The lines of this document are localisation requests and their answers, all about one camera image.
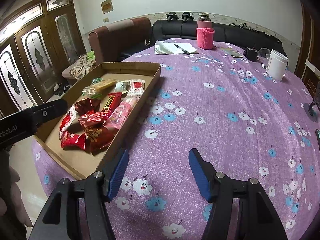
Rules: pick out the wooden glass doors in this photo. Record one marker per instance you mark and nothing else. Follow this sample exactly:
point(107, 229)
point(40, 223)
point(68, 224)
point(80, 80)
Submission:
point(39, 40)

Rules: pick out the phone on table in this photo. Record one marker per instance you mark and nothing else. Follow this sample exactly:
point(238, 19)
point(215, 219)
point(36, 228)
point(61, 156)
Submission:
point(231, 52)

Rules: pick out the dark red gold-character packet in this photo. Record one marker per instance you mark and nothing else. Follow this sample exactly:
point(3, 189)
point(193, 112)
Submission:
point(99, 136)

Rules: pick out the red white small packet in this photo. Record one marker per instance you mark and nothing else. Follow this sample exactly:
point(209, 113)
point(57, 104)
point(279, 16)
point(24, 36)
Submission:
point(67, 121)

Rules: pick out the cardboard tray box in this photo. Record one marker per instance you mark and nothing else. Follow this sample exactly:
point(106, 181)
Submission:
point(102, 107)

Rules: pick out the clear glass cup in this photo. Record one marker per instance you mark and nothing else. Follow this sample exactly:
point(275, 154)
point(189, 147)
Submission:
point(263, 55)

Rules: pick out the small white green packet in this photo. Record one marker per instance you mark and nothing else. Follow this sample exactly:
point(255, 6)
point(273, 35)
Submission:
point(122, 87)

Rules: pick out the green candy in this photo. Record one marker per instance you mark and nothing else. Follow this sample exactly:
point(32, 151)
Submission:
point(96, 80)

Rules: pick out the person left hand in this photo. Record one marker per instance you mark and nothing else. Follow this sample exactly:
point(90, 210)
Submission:
point(15, 197)

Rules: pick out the clear biscuit packet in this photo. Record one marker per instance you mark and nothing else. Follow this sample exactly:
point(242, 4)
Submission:
point(98, 87)

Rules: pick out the green-end clear candy packet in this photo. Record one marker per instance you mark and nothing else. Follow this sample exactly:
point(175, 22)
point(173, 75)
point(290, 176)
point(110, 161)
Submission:
point(93, 96)

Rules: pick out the white notepad paper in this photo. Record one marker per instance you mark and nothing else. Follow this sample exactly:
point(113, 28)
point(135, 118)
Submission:
point(168, 48)

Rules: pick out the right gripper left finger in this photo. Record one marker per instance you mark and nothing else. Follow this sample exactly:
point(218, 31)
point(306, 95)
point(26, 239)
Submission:
point(60, 219)

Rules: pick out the pink snack packet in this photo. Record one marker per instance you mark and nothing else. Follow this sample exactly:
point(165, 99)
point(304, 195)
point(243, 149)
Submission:
point(120, 114)

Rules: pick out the white plastic jar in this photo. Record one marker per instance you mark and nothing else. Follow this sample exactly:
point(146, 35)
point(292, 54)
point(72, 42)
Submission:
point(277, 64)

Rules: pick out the white red square packet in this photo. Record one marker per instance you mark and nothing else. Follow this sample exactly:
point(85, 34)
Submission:
point(136, 88)

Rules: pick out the patterned blanket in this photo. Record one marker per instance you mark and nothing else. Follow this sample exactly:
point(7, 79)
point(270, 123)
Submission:
point(83, 65)

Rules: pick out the black pen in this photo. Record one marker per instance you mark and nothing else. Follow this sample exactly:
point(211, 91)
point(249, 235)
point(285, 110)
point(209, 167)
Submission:
point(183, 50)

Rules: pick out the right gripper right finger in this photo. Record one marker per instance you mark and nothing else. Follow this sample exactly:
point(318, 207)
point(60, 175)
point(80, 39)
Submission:
point(257, 217)

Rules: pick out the red black-label snack bar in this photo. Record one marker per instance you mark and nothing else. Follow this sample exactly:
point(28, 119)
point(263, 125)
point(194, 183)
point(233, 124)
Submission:
point(112, 103)

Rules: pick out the black small pouch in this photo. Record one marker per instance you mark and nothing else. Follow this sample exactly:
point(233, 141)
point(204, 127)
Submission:
point(251, 54)

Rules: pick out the black phone stand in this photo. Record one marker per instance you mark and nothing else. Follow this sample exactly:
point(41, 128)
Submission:
point(308, 107)

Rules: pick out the brown armchair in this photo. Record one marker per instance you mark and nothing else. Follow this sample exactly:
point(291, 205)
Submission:
point(117, 41)

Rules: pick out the pink sleeved thermos bottle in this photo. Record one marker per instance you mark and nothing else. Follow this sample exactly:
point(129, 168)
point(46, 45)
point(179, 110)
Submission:
point(205, 31)

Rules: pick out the red round-logo packet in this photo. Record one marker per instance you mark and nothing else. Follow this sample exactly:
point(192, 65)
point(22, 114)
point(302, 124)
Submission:
point(73, 140)

